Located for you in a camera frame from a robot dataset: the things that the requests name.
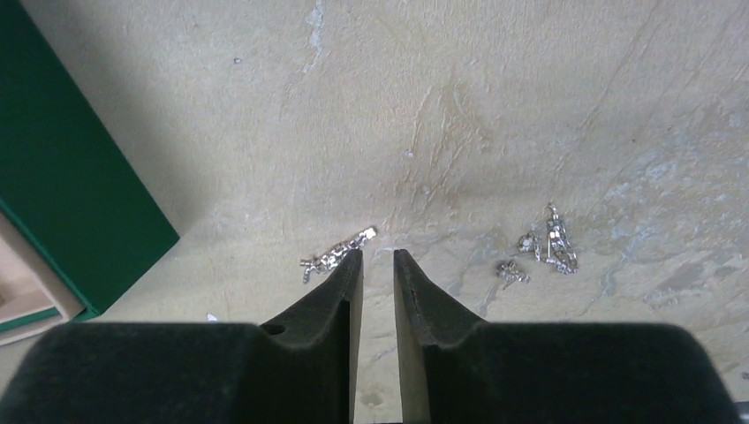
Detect green jewelry box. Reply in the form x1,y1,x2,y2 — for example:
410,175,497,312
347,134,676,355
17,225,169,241
1,1,179,322

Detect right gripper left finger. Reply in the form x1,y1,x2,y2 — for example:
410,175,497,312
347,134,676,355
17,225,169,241
1,250,363,423

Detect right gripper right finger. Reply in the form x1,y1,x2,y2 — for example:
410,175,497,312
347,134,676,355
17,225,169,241
393,249,740,423

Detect silver crystal drop earring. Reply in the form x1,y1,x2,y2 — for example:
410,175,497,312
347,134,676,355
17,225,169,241
299,226,378,284

